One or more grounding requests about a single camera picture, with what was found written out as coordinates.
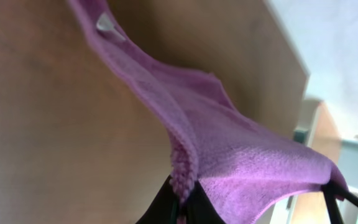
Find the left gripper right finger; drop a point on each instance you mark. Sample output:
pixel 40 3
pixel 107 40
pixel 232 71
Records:
pixel 199 209

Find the purple microfiber cloth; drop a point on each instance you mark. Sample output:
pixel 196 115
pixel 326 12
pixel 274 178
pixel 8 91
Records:
pixel 243 167

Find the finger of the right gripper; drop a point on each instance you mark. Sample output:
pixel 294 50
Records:
pixel 331 192

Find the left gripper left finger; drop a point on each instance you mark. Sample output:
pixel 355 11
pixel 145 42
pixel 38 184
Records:
pixel 164 207

